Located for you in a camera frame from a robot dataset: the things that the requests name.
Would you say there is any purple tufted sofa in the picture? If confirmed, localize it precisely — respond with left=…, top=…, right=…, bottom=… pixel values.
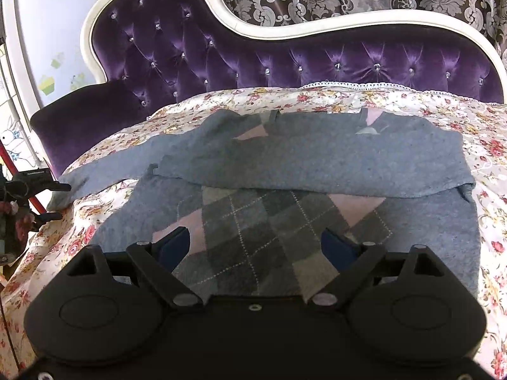
left=29, top=0, right=507, bottom=179

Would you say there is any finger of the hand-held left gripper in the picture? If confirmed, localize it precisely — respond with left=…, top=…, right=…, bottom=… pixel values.
left=29, top=212, right=64, bottom=233
left=37, top=181, right=73, bottom=195

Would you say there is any vacuum cleaner with red tube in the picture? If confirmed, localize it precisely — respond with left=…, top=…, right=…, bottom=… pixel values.
left=0, top=132, right=46, bottom=216

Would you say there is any grey argyle sweater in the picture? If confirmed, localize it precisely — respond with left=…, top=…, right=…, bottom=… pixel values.
left=48, top=108, right=482, bottom=297

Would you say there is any floral blanket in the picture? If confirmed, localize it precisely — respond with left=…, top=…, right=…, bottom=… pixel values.
left=0, top=85, right=507, bottom=380

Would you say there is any white door panel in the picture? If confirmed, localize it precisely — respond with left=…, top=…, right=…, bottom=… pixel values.
left=14, top=0, right=109, bottom=109

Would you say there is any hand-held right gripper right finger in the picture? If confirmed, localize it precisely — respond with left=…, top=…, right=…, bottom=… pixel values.
left=303, top=227, right=444, bottom=309

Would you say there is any white lace-trimmed cloth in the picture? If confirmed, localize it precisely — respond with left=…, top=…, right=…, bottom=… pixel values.
left=303, top=81, right=507, bottom=98

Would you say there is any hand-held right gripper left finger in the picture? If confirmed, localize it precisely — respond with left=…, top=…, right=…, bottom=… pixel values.
left=64, top=226, right=203, bottom=309

